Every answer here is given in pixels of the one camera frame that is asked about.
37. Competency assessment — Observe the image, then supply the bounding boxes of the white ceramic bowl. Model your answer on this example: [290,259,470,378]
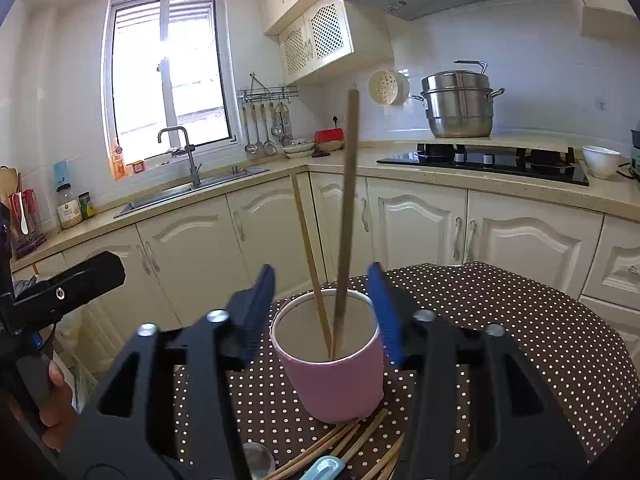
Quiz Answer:
[581,145,623,181]

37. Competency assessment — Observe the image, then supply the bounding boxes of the stack of small bowls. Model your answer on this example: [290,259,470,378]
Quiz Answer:
[282,137,317,160]

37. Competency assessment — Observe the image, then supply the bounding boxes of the person's left hand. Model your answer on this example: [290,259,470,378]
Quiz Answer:
[7,360,81,453]

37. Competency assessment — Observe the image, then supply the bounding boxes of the metal spoon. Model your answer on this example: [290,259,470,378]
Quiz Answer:
[242,442,277,480]

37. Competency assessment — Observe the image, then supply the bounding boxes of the black gas stove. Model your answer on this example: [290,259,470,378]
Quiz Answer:
[376,142,591,187]

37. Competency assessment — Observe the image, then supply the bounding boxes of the metal wall utensil rack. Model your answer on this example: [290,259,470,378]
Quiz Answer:
[237,72,300,104]

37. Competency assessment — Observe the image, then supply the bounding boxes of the white framed window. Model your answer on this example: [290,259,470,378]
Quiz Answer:
[102,0,238,181]

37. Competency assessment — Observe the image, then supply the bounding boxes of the cream plastic colander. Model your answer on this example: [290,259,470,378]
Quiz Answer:
[368,69,411,107]

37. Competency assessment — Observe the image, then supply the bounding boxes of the pink utensil holder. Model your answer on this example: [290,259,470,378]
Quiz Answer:
[270,287,386,425]

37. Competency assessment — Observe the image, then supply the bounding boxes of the metal kitchen faucet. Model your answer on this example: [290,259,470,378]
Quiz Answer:
[157,126,203,188]

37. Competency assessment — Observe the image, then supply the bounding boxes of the stainless steel sink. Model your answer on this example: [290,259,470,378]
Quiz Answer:
[114,166,271,219]

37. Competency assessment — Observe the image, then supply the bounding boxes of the hanging metal whisk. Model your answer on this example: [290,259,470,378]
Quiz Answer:
[274,102,294,147]

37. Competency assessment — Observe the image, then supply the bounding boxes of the cream base kitchen cabinets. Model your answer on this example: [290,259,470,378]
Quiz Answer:
[10,170,640,376]

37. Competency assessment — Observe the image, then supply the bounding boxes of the orange packet on sill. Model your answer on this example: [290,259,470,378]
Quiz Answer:
[110,138,129,181]

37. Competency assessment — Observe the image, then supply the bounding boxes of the brown polka-dot tablecloth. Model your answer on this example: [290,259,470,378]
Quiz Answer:
[172,260,640,480]

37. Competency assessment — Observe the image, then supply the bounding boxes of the stainless steel steamer pot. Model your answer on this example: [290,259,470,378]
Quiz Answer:
[411,60,506,139]

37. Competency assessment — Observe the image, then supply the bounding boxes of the countertop cutlery holder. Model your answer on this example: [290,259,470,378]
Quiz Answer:
[0,166,49,261]

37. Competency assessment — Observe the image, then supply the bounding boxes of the dark wooden chopstick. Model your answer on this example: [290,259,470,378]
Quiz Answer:
[331,88,361,360]

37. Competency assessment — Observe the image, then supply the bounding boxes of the light blue knife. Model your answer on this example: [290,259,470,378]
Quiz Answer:
[299,455,347,480]

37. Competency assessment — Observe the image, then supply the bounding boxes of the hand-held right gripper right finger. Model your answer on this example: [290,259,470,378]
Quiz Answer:
[367,261,591,480]

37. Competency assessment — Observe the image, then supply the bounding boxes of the cream upper wall cabinets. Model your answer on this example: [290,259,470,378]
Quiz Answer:
[257,0,396,86]

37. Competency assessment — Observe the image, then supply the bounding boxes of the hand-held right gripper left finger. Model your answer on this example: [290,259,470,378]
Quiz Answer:
[50,263,277,480]

